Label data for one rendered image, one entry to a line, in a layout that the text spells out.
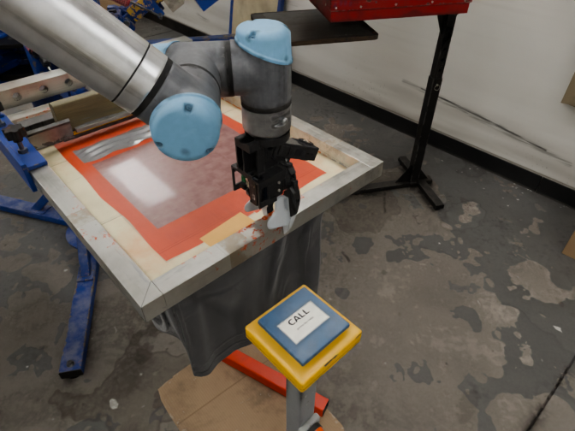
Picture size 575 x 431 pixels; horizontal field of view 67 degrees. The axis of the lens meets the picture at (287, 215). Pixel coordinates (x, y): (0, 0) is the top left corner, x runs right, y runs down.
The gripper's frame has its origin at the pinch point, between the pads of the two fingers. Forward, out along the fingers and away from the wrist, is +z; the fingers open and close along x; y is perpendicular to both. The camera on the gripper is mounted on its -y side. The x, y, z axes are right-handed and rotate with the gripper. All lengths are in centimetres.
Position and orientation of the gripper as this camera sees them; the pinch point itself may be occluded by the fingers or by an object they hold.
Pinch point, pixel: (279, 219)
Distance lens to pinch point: 81.3
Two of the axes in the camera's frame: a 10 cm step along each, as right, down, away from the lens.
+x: 6.8, 4.8, -5.6
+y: -7.4, 4.4, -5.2
